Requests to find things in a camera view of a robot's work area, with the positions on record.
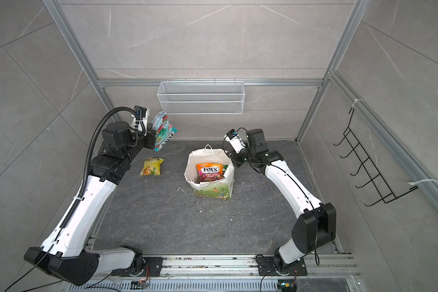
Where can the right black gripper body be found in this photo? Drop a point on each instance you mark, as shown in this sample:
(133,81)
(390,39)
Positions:
(246,155)

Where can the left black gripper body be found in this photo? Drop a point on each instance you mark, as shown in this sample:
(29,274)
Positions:
(148,140)

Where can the green Fox's mint candy bag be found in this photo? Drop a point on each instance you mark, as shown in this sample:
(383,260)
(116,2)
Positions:
(164,130)

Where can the yellow chips snack bag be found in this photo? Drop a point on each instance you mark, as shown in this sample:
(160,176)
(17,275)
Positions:
(151,166)

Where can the white printed paper bag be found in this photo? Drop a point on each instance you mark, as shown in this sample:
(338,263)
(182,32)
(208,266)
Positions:
(217,189)

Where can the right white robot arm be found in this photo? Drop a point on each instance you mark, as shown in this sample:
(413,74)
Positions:
(316,222)

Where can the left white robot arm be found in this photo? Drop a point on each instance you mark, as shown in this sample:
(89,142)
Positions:
(64,254)

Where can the pink Fox's fruit candy bag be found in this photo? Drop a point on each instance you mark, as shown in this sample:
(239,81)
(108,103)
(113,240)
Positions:
(209,172)

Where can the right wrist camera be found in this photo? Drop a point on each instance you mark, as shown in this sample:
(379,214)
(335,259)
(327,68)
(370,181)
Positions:
(235,141)

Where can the white wire mesh basket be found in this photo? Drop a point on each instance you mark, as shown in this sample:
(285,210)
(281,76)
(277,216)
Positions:
(188,97)

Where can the black wire hook rack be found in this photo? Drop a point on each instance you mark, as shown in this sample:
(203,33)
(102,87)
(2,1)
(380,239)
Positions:
(367,165)

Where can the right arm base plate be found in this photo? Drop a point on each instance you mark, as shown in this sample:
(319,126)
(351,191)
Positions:
(274,266)

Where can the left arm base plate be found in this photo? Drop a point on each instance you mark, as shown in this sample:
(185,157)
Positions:
(147,266)

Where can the aluminium mounting rail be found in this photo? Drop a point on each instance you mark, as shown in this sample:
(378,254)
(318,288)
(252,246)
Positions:
(233,273)

